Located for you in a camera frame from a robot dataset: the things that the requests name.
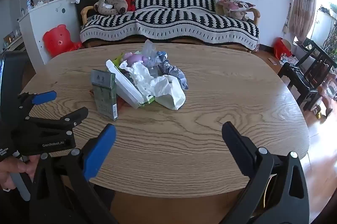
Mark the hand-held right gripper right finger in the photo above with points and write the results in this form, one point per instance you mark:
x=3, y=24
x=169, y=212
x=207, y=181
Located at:
x=237, y=139

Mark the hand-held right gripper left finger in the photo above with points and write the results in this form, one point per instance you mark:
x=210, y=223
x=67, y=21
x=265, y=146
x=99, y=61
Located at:
x=100, y=153

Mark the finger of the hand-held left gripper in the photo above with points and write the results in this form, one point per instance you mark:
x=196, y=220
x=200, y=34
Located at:
x=73, y=116
x=44, y=97

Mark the green cigarette box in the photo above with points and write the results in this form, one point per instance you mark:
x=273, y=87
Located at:
x=104, y=92

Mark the green snack wrapper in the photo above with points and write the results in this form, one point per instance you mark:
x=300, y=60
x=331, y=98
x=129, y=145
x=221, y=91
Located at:
x=118, y=59

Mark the white plastic bag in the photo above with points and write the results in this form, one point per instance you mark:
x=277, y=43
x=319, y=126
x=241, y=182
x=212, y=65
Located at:
x=171, y=97

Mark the white tissue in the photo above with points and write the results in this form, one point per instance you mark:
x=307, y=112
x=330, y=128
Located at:
x=142, y=76

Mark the silver foil wrapper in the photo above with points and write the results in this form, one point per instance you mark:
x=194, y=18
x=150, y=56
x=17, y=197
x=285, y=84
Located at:
x=171, y=69

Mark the clear plastic bag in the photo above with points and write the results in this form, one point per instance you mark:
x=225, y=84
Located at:
x=148, y=49

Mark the person's left hand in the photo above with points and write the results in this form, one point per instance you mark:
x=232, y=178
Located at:
x=7, y=170

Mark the dark chair back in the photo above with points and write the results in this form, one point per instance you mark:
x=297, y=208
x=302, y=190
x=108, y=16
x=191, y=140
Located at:
x=13, y=76

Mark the red bear stool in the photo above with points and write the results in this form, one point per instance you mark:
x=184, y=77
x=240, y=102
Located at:
x=58, y=40

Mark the white cabinet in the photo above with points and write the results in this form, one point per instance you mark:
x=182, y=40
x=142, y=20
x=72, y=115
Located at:
x=47, y=19

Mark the yellow toy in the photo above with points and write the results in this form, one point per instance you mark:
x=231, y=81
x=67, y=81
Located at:
x=318, y=115

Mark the black wooden chair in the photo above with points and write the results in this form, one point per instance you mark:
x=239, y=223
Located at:
x=297, y=74

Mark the pink ride-on toy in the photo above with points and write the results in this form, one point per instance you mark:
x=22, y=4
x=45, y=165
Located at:
x=326, y=100

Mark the red bag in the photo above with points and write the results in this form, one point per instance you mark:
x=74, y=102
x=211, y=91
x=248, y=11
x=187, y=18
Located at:
x=280, y=49

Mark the brown teddy bear plush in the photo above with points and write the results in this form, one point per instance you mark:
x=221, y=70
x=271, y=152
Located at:
x=113, y=0

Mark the printed cartoon pillow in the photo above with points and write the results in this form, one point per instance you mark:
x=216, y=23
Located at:
x=237, y=6

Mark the black white striped blanket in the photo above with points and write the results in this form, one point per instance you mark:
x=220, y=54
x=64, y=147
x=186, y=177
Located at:
x=171, y=16

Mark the potted plants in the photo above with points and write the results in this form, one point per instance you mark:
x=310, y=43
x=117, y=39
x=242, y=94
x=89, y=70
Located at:
x=332, y=37

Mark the wooden frame sofa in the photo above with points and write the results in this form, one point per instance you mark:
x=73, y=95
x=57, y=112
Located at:
x=256, y=15

